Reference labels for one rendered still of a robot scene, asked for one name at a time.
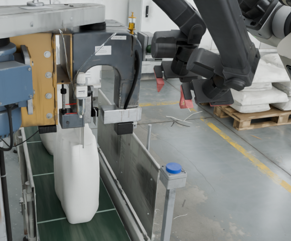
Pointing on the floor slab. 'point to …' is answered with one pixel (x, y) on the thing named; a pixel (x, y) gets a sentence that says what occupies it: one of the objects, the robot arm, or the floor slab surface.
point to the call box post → (167, 214)
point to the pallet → (239, 123)
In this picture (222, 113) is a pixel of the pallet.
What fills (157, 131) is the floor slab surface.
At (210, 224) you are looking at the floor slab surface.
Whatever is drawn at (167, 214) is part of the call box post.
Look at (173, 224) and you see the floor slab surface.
